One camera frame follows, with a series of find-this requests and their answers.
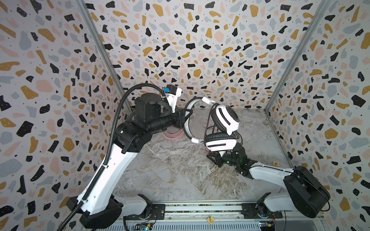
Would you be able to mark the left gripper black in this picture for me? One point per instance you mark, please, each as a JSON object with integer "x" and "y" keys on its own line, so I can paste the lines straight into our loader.
{"x": 180, "y": 113}

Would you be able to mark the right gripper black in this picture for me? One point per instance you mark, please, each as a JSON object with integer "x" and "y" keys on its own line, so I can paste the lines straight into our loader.
{"x": 221, "y": 157}

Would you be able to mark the pink headphones with cable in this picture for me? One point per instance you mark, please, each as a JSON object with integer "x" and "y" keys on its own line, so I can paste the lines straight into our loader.
{"x": 173, "y": 133}

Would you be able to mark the white black headphones with cable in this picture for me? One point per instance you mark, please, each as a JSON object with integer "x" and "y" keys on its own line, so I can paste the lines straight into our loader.
{"x": 225, "y": 119}

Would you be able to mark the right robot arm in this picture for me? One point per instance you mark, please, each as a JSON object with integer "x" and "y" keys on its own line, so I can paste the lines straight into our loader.
{"x": 302, "y": 191}

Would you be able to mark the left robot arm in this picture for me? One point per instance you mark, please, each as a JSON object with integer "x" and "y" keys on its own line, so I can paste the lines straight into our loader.
{"x": 98, "y": 207}

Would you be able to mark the green circuit board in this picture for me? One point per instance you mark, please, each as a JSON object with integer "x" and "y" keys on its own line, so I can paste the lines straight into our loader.
{"x": 143, "y": 227}

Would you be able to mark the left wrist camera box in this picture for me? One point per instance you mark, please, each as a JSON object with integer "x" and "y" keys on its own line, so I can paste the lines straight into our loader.
{"x": 172, "y": 94}

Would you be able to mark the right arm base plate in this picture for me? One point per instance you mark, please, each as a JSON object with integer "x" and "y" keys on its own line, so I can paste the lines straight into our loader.
{"x": 254, "y": 210}

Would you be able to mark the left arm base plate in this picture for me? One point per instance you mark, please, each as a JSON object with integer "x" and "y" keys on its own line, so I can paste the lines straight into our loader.
{"x": 155, "y": 212}

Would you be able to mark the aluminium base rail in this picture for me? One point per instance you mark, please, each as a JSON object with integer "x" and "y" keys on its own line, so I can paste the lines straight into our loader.
{"x": 192, "y": 216}

